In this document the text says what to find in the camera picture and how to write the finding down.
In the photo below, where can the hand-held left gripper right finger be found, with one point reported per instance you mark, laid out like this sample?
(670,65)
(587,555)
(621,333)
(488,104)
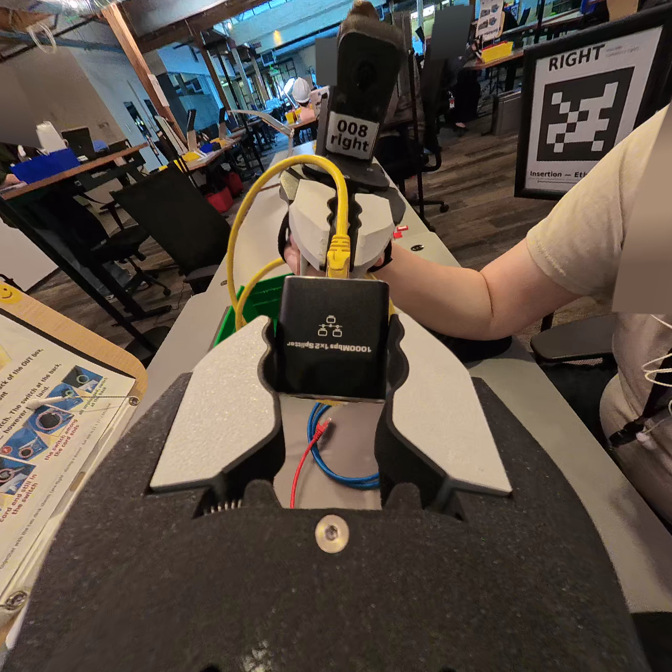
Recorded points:
(441,425)

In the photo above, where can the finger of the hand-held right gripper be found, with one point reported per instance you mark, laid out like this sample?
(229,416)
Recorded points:
(375,225)
(309,225)

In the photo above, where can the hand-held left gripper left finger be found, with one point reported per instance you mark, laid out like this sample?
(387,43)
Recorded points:
(225,420)

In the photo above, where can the green plastic bin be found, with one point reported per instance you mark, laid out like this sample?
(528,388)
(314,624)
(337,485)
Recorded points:
(267,302)

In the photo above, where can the black ethernet splitter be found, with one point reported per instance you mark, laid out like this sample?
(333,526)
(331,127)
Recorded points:
(330,336)

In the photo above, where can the person's right hand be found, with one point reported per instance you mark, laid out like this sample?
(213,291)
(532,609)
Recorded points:
(399,262)

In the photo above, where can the white hard hat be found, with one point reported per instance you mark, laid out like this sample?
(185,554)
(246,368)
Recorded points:
(301,89)

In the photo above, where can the black mesh pad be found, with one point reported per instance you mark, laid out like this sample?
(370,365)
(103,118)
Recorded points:
(472,349)

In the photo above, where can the red bag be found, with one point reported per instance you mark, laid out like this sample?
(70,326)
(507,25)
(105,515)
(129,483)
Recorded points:
(219,200)
(234,183)

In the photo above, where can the black office chair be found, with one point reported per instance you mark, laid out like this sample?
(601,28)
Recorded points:
(173,225)

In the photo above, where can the black chair armrest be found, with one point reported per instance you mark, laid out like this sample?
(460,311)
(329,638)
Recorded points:
(572,338)

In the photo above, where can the instruction sheet on wooden board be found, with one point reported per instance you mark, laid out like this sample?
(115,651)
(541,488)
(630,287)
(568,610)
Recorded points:
(52,393)

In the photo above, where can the black framed marker sign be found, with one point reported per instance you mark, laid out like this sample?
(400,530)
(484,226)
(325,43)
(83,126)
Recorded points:
(577,105)

